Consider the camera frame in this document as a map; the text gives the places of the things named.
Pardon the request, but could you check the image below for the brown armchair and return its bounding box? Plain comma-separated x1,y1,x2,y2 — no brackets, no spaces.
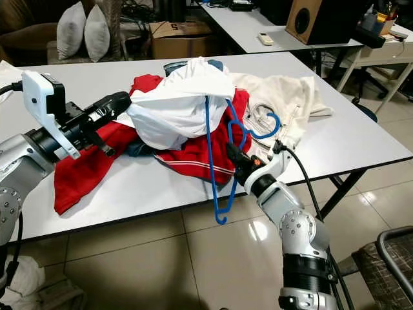
0,0,65,65

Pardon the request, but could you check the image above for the white thin shirt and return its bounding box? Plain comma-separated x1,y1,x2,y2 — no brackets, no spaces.
126,57,236,150

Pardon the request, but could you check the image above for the grey pillow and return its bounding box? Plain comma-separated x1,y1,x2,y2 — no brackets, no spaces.
84,5,110,63
56,2,86,60

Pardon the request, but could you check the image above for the blue plastic hanger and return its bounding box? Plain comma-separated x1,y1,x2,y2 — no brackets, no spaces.
203,96,283,225

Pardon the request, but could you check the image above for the open brown cardboard box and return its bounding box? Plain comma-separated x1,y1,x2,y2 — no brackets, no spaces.
150,21,210,60

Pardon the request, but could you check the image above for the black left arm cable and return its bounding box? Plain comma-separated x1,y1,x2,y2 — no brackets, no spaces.
0,81,26,95

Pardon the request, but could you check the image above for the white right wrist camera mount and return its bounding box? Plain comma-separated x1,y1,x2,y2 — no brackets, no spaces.
248,147,292,188

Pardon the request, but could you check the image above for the cream hooded sweatshirt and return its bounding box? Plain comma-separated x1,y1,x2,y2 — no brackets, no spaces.
229,72,335,152

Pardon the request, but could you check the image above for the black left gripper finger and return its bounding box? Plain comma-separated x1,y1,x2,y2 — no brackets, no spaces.
89,91,133,122
97,110,128,135

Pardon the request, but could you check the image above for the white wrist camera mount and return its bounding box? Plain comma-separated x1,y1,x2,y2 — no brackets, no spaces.
248,147,292,188
21,70,68,160

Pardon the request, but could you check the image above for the black pen holder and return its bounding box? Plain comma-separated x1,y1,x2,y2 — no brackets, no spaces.
355,6,402,49

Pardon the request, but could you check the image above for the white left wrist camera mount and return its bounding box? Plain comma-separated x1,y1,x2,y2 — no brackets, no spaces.
21,70,68,160

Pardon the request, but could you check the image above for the wooden speaker box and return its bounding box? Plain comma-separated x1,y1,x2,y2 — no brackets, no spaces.
286,0,372,46

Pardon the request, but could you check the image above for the dark blue garment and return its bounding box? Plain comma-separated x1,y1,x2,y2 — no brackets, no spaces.
163,59,223,75

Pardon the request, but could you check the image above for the brown woven chair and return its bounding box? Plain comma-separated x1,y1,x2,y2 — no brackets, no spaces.
352,226,413,310

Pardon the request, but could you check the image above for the red jacket with white stripes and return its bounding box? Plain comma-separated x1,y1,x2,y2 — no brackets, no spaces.
53,73,252,215

